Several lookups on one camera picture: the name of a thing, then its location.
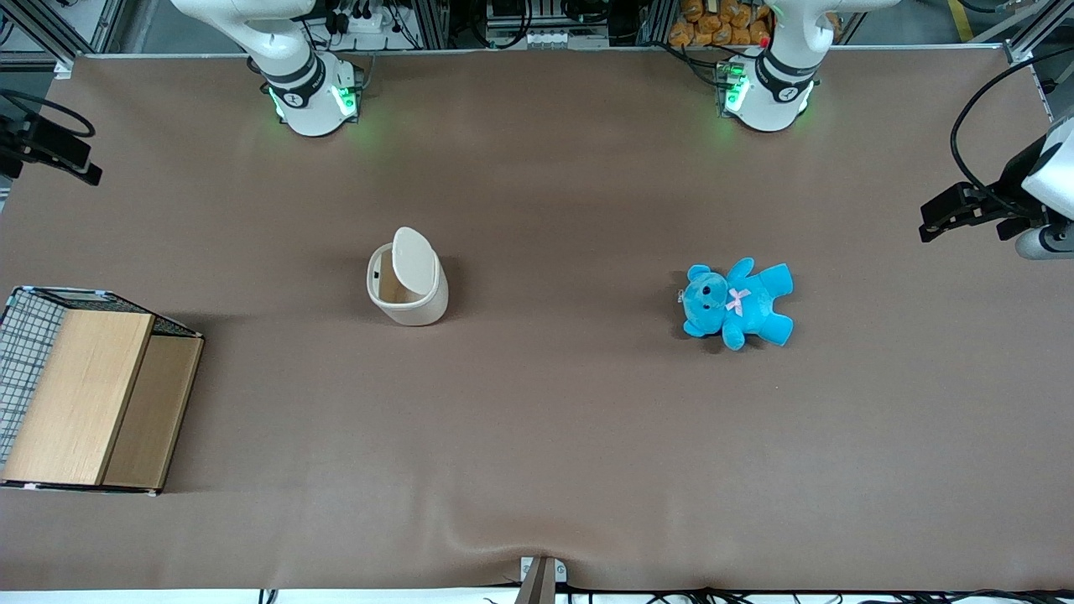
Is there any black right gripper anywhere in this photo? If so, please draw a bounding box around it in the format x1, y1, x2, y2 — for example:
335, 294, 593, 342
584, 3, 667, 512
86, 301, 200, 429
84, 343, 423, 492
0, 113, 103, 187

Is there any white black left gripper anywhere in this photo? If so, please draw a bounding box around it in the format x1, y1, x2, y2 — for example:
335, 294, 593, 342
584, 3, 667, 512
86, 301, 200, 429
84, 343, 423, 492
919, 117, 1074, 244

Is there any cream trash can with lid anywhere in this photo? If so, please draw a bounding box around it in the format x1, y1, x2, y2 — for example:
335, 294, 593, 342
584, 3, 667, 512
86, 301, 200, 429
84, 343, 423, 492
366, 226, 450, 327

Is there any blue teddy bear pink bow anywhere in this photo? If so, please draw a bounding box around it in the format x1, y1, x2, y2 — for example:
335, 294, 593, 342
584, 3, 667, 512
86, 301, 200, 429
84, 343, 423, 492
678, 257, 795, 352

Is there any pile of orange plush toys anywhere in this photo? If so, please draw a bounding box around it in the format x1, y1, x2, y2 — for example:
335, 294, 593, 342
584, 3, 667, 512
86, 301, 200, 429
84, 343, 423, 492
668, 0, 774, 49

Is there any white power strip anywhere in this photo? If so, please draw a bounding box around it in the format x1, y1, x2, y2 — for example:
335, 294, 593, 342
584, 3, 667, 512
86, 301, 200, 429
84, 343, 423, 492
329, 7, 405, 36

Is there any white terminal block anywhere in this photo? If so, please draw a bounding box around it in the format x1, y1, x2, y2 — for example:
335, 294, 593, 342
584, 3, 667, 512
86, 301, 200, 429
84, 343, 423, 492
526, 29, 611, 50

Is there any brown table cloth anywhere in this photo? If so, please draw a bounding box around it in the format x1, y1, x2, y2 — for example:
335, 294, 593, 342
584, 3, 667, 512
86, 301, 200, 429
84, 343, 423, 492
0, 46, 1074, 593

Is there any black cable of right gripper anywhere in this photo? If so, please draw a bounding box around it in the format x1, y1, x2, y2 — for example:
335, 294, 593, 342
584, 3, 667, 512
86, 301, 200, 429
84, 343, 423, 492
0, 89, 96, 140

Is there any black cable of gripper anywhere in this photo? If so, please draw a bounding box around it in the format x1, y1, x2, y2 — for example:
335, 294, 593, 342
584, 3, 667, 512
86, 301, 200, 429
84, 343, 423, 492
0, 89, 96, 140
951, 55, 1074, 211

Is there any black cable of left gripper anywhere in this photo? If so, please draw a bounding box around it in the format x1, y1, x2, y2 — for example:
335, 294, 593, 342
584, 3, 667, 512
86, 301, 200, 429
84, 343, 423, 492
951, 55, 1074, 211

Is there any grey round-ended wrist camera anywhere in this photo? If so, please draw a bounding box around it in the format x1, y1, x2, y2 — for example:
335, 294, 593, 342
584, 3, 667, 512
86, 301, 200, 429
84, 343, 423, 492
1015, 220, 1074, 260

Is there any wooden shelf with wire grid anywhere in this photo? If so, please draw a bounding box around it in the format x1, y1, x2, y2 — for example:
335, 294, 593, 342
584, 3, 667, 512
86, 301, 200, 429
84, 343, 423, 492
0, 285, 206, 497

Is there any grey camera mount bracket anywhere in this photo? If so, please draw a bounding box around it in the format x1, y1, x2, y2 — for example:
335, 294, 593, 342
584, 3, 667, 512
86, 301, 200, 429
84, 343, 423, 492
514, 555, 569, 604

